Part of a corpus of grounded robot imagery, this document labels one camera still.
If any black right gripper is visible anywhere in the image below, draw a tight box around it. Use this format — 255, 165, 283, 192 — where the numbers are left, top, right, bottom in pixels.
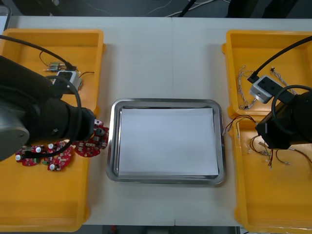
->
255, 102, 297, 150

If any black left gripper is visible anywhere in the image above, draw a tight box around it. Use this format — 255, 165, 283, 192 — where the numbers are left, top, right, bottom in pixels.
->
62, 104, 105, 144

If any steel tray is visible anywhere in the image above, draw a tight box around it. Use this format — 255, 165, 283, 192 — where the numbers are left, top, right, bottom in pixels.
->
106, 97, 225, 186

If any round red circuit board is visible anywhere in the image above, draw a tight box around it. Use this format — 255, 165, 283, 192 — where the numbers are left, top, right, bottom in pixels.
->
15, 145, 47, 167
74, 118, 110, 158
41, 140, 74, 173

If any red green-yellow wire harness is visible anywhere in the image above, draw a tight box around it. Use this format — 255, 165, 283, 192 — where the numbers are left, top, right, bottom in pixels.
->
222, 116, 275, 171

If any yellow-orange plastic bin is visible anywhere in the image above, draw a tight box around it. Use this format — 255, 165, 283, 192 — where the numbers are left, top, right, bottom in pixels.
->
0, 28, 107, 119
0, 114, 97, 233
221, 29, 312, 119
228, 115, 312, 232

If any white paper sheet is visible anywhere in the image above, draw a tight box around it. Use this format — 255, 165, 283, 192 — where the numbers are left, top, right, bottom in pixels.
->
118, 107, 219, 176

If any black stand leg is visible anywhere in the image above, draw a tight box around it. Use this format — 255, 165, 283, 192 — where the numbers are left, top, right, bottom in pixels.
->
177, 0, 198, 17

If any red-brown wire harness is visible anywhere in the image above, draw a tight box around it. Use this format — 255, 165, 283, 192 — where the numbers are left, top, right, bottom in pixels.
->
262, 147, 312, 169

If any white floor cable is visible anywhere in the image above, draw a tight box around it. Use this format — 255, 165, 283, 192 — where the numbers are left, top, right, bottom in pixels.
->
165, 0, 231, 17

